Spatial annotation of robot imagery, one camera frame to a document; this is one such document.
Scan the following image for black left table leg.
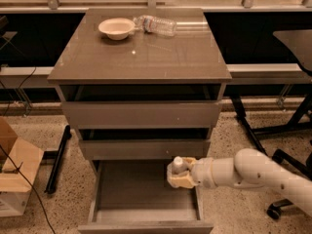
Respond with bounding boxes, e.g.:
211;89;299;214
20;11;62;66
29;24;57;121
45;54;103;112
44;125;72;194

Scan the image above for grey drawer cabinet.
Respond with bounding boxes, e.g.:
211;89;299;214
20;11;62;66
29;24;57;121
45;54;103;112
47;7;233;177

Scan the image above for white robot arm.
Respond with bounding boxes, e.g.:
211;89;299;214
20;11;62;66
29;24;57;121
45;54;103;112
167;148;312;215

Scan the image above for white paper bowl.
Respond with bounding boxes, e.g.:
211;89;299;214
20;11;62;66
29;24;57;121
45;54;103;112
98;18;135;41

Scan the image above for black right table leg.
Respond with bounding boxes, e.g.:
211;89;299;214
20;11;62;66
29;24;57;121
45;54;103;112
230;94;266;154

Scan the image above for small blue plastic bottle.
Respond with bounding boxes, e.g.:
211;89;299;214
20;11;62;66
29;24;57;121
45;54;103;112
172;156;186;175

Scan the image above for black office chair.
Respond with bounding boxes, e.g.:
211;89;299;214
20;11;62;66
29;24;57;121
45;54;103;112
253;29;312;220

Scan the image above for bottom grey drawer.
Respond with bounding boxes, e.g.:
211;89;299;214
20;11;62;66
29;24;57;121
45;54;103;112
78;160;214;234

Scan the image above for top grey drawer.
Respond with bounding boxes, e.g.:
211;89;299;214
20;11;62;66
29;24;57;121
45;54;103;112
58;84;225;129

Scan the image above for cardboard box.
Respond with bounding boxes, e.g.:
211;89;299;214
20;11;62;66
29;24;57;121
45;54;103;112
0;117;44;217

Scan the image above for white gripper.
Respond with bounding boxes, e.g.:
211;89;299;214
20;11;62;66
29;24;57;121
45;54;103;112
167;157;216;189

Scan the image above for grey drawer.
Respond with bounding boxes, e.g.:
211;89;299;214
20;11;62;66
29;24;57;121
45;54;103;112
58;84;225;129
78;160;214;234
79;128;212;160

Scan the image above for middle grey drawer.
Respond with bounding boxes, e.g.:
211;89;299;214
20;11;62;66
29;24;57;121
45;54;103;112
79;128;212;160

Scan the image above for black floor cable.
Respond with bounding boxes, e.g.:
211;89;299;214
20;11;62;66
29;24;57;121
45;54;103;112
0;65;58;234

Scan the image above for clear plastic water bottle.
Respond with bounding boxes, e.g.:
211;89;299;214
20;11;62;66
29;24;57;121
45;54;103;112
134;15;176;37

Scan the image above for black table leg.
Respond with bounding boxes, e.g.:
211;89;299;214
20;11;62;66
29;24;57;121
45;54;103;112
230;94;266;154
44;125;72;194

